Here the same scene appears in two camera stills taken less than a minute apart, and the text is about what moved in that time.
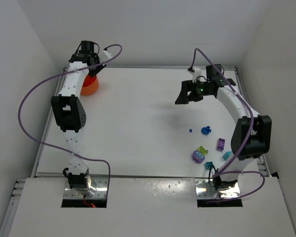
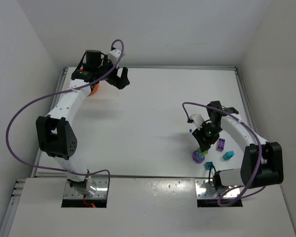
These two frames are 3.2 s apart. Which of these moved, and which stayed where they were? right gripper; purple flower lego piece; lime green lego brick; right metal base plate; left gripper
Moved: right gripper; left gripper
Stayed: lime green lego brick; right metal base plate; purple flower lego piece
